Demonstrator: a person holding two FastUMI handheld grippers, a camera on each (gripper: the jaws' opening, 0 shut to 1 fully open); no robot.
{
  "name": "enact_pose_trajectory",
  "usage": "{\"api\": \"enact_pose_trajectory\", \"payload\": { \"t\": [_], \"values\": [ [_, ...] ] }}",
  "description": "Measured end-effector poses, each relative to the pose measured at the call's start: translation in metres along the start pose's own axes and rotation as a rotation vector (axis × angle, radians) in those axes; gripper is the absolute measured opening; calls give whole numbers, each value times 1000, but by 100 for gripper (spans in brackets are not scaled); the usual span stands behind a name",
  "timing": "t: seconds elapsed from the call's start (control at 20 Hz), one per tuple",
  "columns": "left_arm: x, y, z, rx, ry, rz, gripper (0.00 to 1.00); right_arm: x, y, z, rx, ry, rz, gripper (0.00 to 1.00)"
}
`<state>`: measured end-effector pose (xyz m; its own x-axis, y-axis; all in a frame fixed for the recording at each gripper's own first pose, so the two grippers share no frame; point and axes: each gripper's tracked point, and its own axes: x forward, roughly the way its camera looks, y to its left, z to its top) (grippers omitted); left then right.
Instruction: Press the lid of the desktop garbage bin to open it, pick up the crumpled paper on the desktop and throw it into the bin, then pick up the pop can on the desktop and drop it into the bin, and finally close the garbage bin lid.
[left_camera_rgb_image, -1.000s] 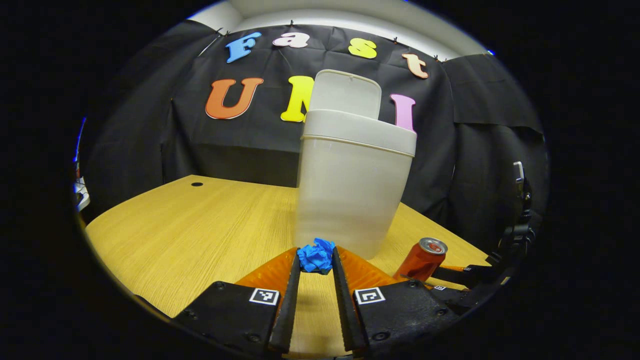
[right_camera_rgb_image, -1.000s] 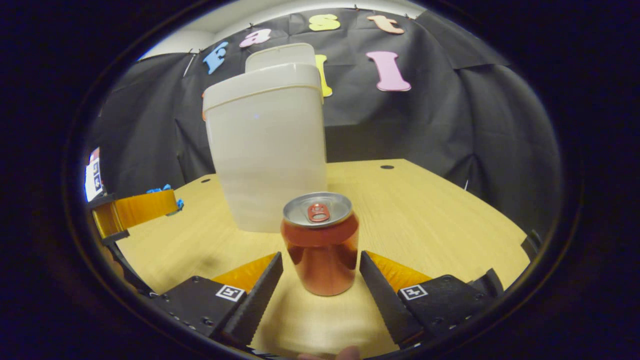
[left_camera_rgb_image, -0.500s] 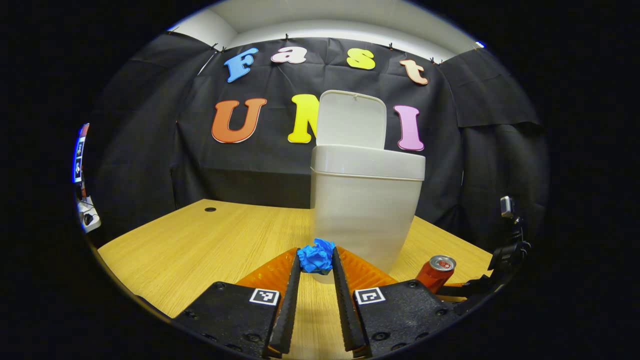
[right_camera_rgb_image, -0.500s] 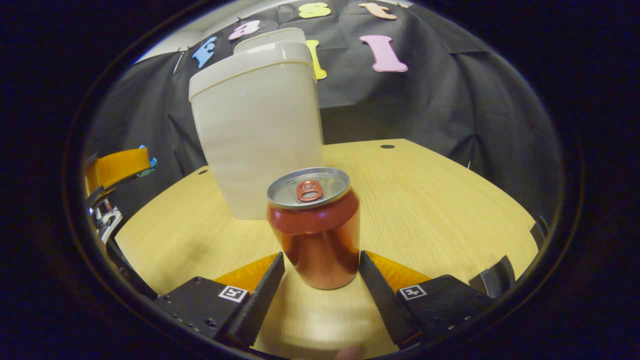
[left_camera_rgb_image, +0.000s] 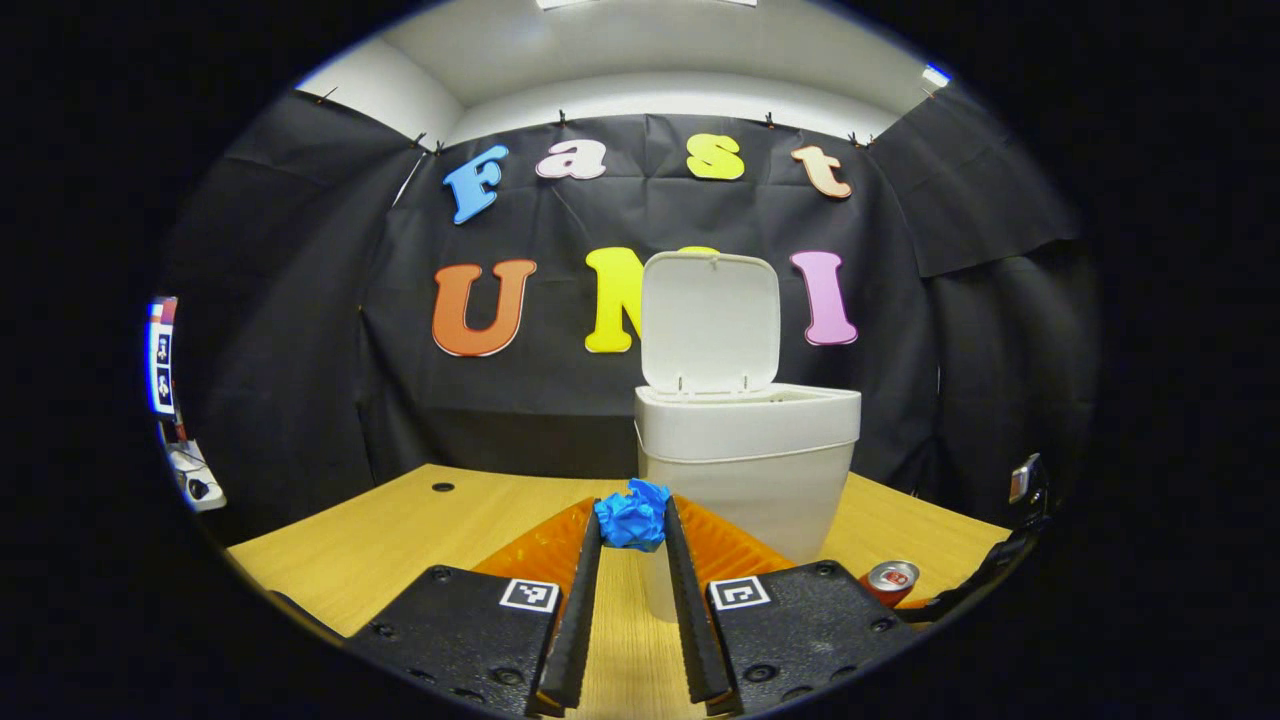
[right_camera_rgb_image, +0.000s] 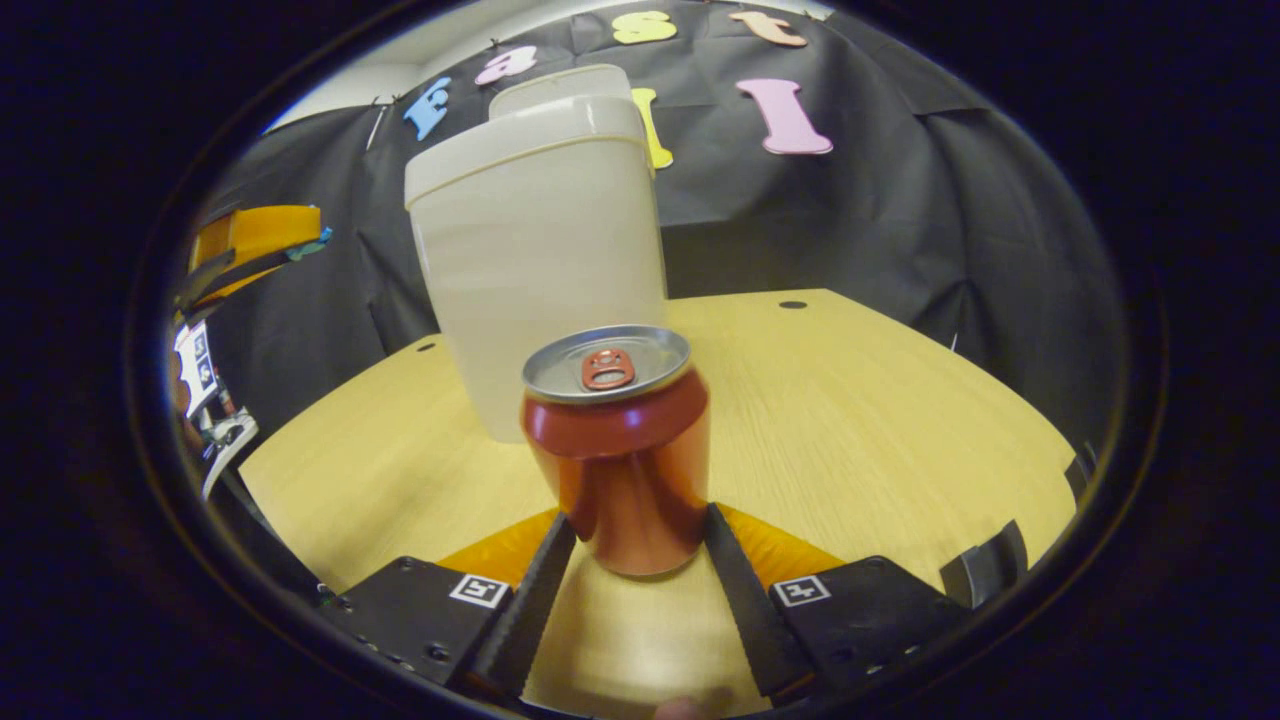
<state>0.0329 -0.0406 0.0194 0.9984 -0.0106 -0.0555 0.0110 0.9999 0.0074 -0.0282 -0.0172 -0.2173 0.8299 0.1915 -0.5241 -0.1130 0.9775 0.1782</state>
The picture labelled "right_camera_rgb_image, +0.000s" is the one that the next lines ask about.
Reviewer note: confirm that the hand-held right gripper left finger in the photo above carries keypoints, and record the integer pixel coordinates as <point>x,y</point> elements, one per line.
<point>520,620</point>

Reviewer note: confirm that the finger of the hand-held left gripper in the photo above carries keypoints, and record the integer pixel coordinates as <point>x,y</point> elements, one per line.
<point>260,235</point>

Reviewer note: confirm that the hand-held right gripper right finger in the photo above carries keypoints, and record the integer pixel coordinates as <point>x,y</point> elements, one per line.
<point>750,610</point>

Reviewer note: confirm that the red pop can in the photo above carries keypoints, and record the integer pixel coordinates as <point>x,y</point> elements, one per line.
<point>625,470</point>

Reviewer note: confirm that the white desktop garbage bin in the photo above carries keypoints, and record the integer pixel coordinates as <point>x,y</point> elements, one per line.
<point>540,240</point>

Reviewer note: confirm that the wooden desktop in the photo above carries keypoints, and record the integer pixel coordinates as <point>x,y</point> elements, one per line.
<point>850,420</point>

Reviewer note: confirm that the computer monitor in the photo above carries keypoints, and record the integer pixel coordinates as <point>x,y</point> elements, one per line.
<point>197,365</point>

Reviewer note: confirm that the white side desk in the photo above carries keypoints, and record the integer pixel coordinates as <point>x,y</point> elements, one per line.
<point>228,450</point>

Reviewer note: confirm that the black backdrop cloth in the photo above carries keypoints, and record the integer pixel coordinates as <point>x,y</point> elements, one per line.
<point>900,200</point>

